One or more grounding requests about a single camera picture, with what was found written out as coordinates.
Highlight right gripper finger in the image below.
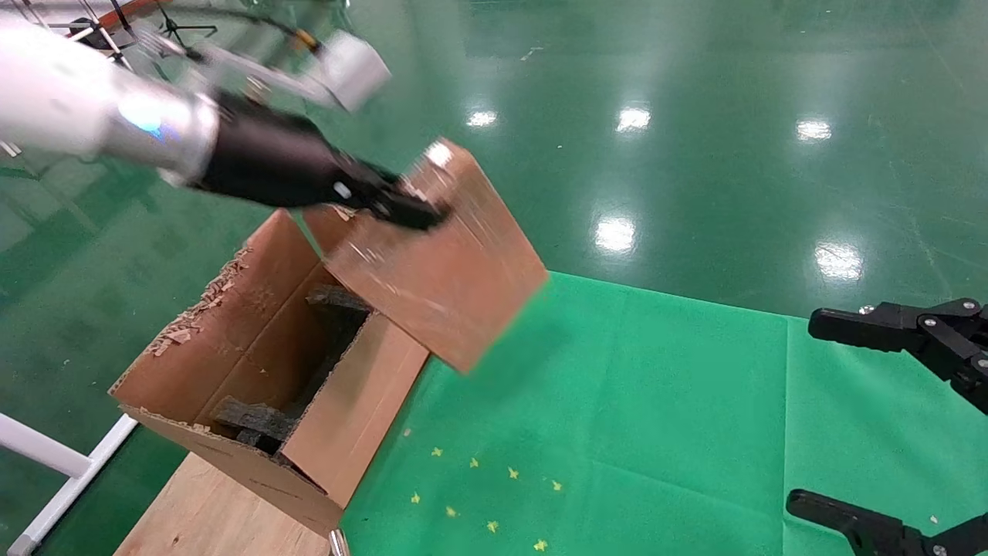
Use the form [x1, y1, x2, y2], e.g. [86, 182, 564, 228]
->
[786, 489, 988, 556]
[808, 299, 988, 414]

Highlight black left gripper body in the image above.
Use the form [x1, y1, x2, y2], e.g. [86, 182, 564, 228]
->
[189, 93, 371, 211]

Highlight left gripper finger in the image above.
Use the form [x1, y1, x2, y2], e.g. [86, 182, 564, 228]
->
[351, 174, 453, 232]

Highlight brown cardboard box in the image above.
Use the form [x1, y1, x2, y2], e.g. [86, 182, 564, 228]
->
[303, 137, 550, 377]

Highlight large open brown carton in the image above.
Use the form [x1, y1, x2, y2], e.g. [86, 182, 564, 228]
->
[108, 207, 431, 539]

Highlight black tripod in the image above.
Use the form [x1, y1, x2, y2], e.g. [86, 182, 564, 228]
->
[154, 0, 219, 59]

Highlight white tube rack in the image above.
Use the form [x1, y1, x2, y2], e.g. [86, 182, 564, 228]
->
[0, 0, 138, 72]

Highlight green table cloth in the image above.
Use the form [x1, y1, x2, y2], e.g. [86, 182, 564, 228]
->
[338, 270, 988, 556]

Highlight silver camera mount bracket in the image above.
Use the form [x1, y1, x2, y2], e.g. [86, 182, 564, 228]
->
[154, 42, 340, 109]

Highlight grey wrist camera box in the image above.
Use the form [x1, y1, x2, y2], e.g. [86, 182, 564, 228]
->
[301, 29, 393, 115]

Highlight white pipe frame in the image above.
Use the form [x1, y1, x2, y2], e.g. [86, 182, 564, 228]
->
[0, 412, 140, 556]

